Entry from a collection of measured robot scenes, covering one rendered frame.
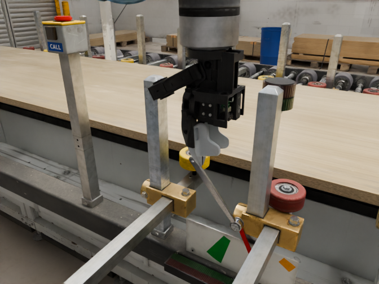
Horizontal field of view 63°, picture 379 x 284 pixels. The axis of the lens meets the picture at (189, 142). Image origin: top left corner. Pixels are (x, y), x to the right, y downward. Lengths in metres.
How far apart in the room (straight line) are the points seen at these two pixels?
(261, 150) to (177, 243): 0.37
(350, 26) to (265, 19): 1.84
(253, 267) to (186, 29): 0.40
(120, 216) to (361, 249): 0.64
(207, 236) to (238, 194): 0.23
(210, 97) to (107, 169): 0.81
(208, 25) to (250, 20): 7.78
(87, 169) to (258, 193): 0.50
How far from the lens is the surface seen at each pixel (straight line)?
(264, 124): 0.57
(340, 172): 0.81
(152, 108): 0.68
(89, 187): 0.96
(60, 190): 1.11
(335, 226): 0.90
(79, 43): 0.82
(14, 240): 2.13
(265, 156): 0.59
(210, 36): 0.46
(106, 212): 0.97
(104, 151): 1.20
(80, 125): 0.88
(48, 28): 0.82
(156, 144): 0.71
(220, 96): 0.47
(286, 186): 0.70
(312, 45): 6.51
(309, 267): 0.95
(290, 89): 0.59
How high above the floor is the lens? 1.28
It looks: 25 degrees down
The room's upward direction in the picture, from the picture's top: straight up
